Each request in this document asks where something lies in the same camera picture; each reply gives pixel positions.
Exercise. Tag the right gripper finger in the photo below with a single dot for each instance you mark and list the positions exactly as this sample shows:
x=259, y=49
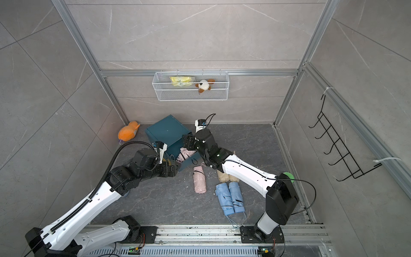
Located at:
x=190, y=146
x=188, y=138

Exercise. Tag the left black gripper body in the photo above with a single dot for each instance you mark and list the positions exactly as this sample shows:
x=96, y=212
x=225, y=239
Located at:
x=164, y=169

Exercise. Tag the blue folded umbrella left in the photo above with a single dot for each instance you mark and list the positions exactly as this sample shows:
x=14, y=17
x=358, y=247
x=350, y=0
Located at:
x=225, y=200

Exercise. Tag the white wire wall basket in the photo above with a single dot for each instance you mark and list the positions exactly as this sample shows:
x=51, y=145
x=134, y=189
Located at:
x=165, y=91

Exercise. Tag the brown white plush dog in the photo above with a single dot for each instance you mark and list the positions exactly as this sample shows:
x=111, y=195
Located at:
x=204, y=85

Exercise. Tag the green round lid container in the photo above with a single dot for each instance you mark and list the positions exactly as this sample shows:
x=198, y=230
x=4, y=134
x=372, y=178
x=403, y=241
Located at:
x=290, y=176

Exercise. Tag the orange plush toy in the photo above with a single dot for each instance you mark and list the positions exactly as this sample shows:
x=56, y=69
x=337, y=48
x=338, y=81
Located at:
x=128, y=132

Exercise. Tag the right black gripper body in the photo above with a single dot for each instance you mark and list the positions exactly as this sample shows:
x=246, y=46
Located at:
x=198, y=148

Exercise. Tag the aluminium frame profile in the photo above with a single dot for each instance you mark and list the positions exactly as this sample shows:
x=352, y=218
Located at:
x=397, y=169

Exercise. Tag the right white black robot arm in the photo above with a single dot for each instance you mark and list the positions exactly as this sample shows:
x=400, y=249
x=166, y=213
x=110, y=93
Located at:
x=279, y=192

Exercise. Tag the teal drawer cabinet yellow base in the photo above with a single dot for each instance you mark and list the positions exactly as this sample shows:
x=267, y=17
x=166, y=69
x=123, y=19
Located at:
x=170, y=131

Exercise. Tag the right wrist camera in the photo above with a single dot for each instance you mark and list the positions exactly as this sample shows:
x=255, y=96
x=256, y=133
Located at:
x=200, y=125

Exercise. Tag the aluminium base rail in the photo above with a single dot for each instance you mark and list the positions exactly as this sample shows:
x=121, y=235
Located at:
x=222, y=240

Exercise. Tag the beige folded umbrella left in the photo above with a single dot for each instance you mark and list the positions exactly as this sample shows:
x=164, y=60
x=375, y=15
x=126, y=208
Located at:
x=223, y=177

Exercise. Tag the blue folded umbrella right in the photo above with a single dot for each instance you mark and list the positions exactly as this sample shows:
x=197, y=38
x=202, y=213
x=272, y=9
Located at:
x=237, y=197

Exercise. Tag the beige folded umbrella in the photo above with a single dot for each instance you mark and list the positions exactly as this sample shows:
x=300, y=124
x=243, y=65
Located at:
x=234, y=179
x=223, y=177

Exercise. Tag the beige folded umbrella right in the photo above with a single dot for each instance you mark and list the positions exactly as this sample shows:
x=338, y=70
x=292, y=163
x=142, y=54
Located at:
x=234, y=179

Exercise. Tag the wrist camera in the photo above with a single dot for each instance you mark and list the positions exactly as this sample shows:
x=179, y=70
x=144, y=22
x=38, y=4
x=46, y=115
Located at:
x=200, y=125
x=161, y=149

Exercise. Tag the pink umbrella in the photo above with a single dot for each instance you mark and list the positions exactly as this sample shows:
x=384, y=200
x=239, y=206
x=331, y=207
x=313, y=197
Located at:
x=199, y=180
x=185, y=154

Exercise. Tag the blue folded umbrella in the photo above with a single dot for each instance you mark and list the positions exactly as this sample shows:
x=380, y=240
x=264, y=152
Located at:
x=225, y=200
x=237, y=197

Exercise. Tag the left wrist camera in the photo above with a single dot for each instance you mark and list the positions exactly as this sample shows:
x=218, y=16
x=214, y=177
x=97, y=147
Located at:
x=161, y=149

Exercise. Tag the black wall hook rack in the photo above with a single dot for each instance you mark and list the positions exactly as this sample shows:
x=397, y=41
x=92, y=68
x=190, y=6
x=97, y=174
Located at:
x=339, y=146

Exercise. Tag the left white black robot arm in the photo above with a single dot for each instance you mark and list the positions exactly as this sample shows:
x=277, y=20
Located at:
x=63, y=238

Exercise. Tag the yellow packet in basket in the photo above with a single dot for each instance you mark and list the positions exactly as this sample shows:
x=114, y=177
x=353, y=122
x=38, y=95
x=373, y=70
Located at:
x=182, y=81

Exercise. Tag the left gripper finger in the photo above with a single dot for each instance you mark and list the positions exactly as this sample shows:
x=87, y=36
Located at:
x=177, y=165
x=172, y=173

